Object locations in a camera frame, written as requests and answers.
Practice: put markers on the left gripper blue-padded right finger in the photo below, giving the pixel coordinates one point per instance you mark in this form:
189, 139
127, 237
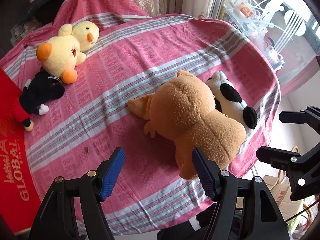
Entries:
261, 217

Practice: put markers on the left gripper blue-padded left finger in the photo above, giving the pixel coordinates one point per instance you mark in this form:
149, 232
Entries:
56, 218

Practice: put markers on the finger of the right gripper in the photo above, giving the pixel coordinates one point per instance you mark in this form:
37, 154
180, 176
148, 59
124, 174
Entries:
309, 116
277, 158

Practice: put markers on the black white cow plush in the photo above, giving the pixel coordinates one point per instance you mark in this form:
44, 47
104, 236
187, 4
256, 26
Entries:
229, 102

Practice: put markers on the orange cat plush toy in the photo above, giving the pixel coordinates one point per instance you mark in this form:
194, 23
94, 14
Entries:
183, 110

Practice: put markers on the black red mouse plush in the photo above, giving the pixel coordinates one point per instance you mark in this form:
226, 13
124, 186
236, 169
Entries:
34, 96

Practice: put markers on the yellow chick plush toy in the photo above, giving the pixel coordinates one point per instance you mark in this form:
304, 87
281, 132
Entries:
61, 54

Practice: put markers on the cardboard boxes on floor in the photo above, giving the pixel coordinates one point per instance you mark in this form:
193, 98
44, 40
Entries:
281, 191

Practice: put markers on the red gift box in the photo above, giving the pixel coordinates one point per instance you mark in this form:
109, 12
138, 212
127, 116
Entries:
19, 199

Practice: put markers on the pink striped table cloth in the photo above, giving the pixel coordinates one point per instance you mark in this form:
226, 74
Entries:
105, 75

